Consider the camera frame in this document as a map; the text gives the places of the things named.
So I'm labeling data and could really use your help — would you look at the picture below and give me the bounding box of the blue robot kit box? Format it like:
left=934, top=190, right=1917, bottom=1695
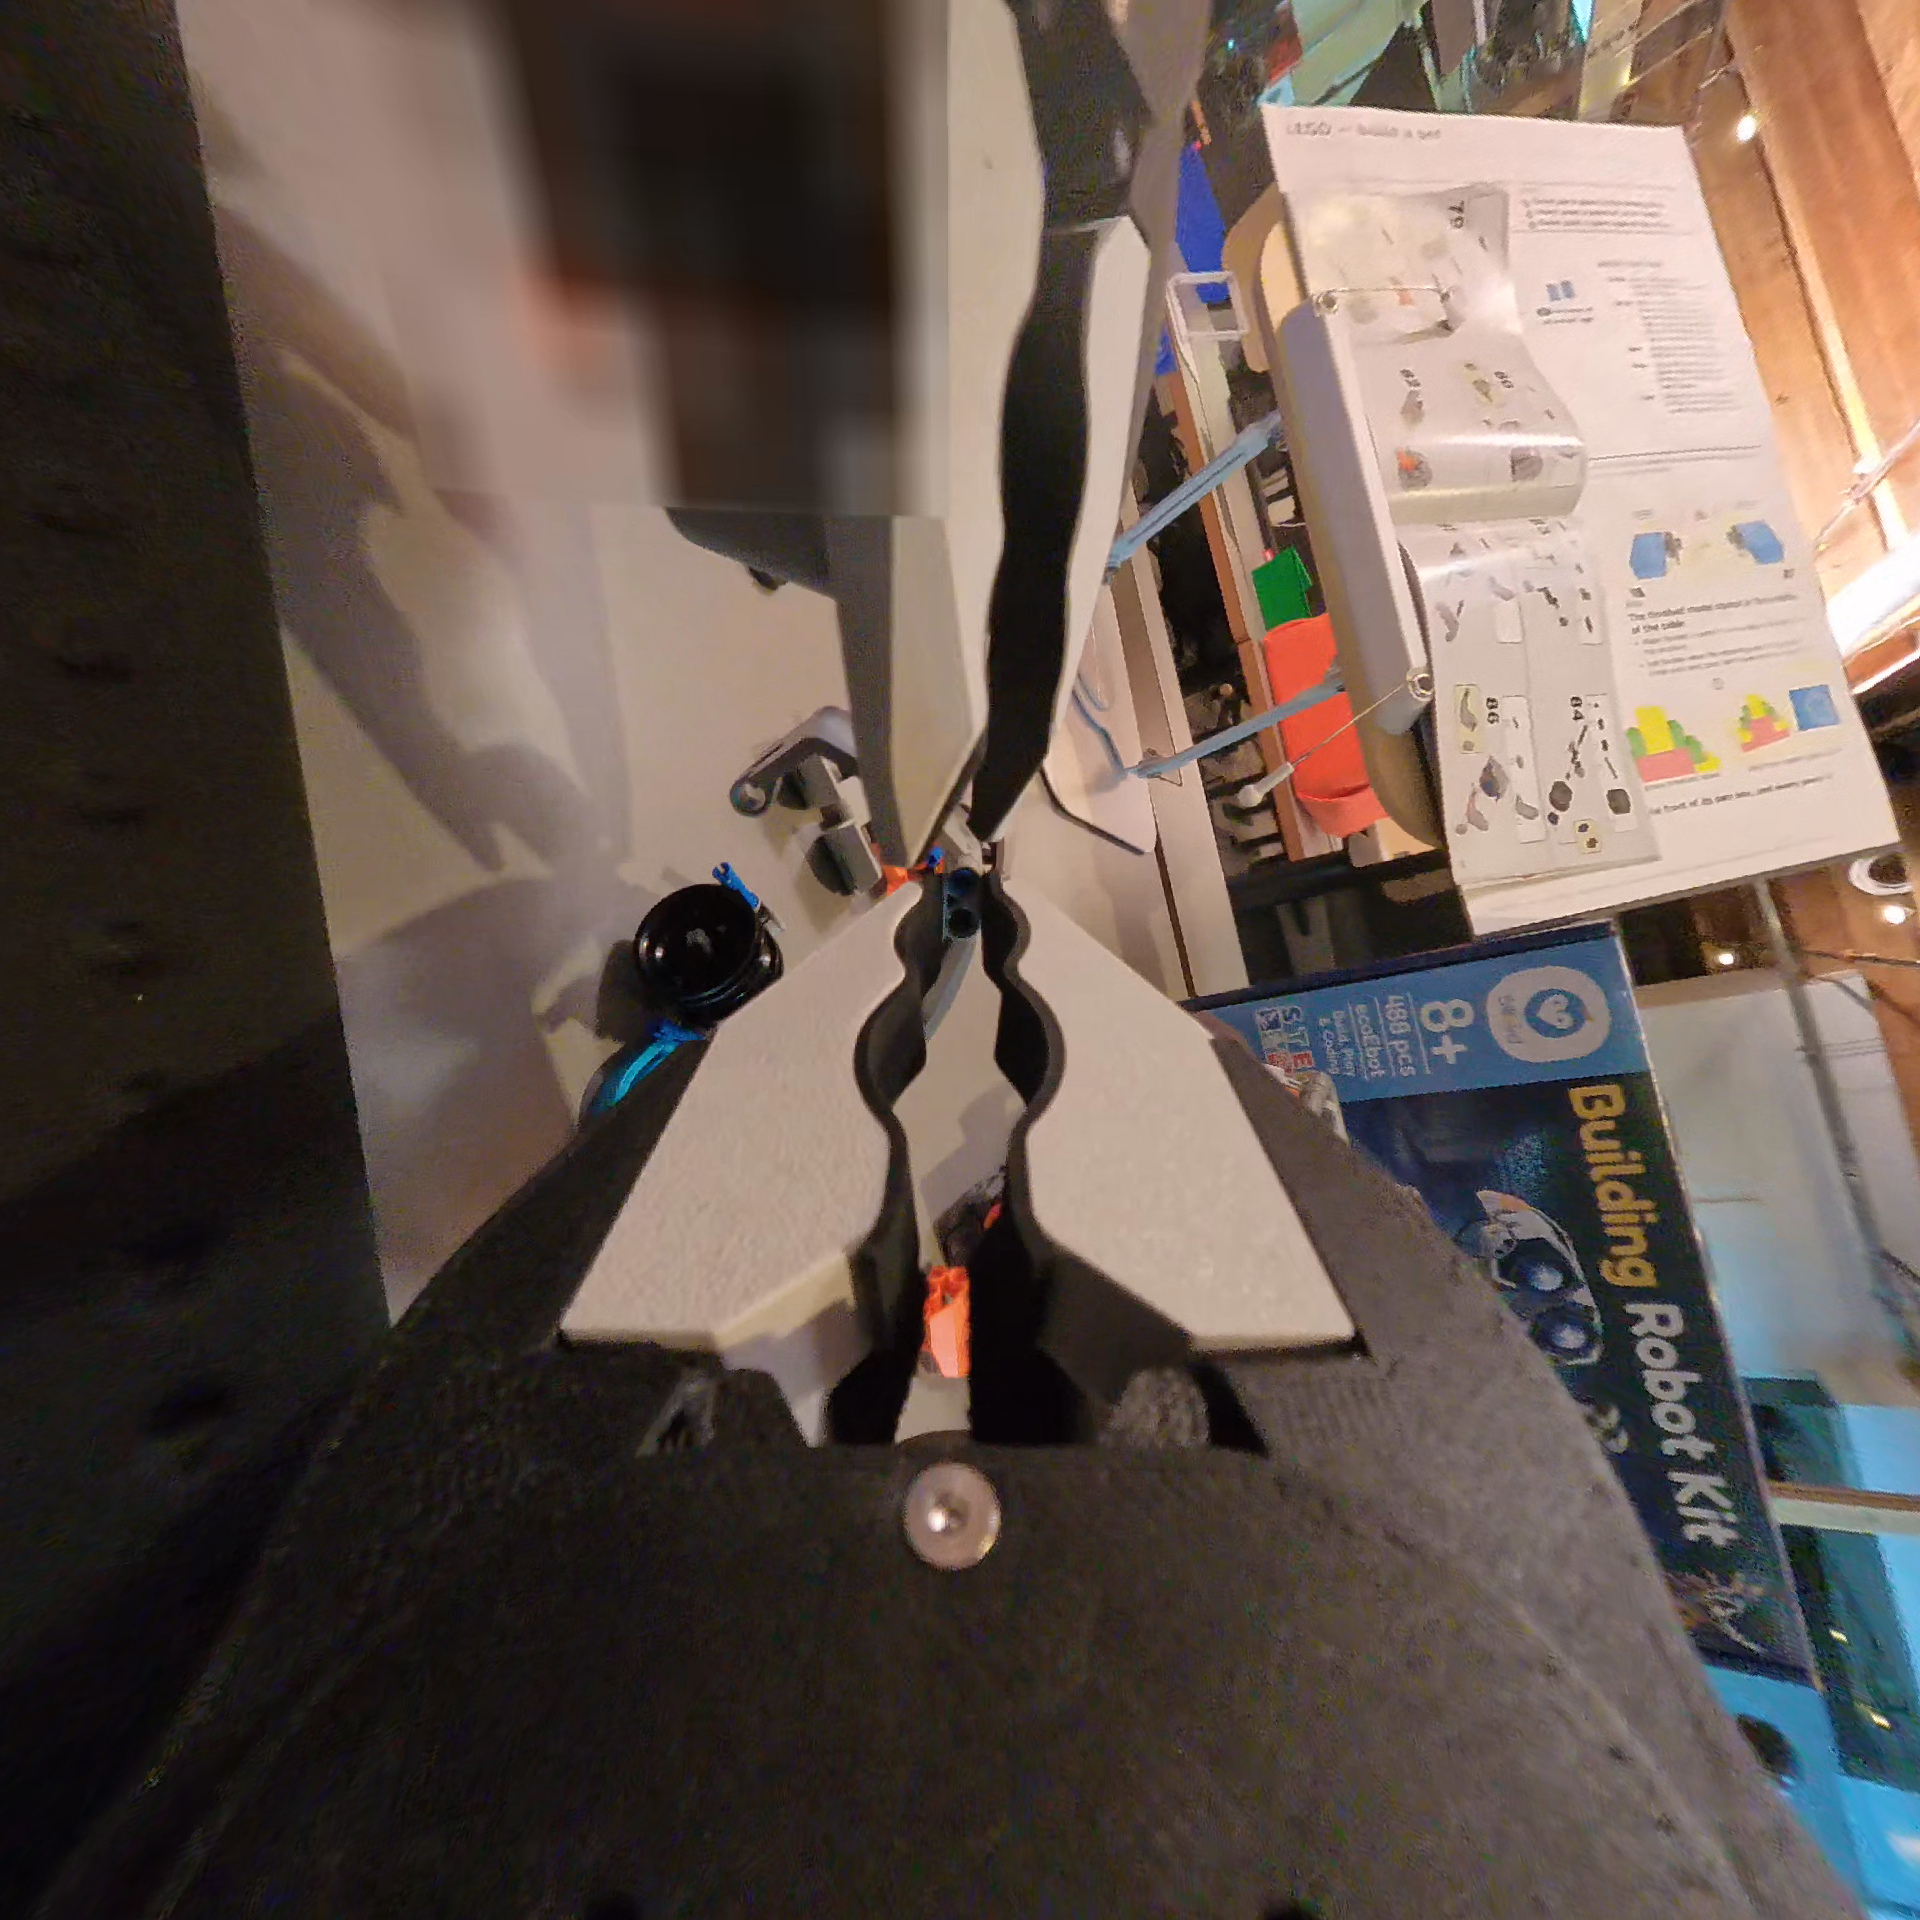
left=1185, top=921, right=1824, bottom=1695

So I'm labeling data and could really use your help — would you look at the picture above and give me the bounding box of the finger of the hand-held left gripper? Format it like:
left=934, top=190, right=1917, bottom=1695
left=825, top=0, right=1050, bottom=881
left=969, top=0, right=1220, bottom=845

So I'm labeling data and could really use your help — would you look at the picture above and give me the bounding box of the black wheel brick assembly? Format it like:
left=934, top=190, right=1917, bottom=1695
left=631, top=883, right=785, bottom=1029

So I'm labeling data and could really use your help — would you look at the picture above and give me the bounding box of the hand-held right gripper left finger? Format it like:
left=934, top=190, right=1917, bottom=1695
left=557, top=881, right=937, bottom=1355

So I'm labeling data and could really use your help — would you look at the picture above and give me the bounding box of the grey orange tracked toy robot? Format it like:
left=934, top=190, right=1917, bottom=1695
left=917, top=1162, right=1010, bottom=1381

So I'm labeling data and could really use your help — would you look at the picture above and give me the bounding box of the orange plastic container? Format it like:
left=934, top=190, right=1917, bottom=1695
left=1257, top=611, right=1388, bottom=839

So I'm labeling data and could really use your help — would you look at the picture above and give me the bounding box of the silver ventilation duct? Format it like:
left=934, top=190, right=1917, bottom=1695
left=1822, top=532, right=1920, bottom=663

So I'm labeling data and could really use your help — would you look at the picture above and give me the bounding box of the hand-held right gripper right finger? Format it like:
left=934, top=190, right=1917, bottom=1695
left=980, top=881, right=1362, bottom=1374

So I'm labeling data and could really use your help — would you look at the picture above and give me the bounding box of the blue brick separator tool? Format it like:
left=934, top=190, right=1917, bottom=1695
left=577, top=1019, right=706, bottom=1126

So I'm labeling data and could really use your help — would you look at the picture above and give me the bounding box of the white booklet stand plate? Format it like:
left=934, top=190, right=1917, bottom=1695
left=1222, top=187, right=1449, bottom=862

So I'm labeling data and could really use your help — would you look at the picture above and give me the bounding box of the grey orange brick assembly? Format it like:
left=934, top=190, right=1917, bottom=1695
left=731, top=704, right=919, bottom=903

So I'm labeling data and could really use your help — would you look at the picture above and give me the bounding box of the white instruction booklet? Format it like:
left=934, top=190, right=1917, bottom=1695
left=1259, top=105, right=1903, bottom=931

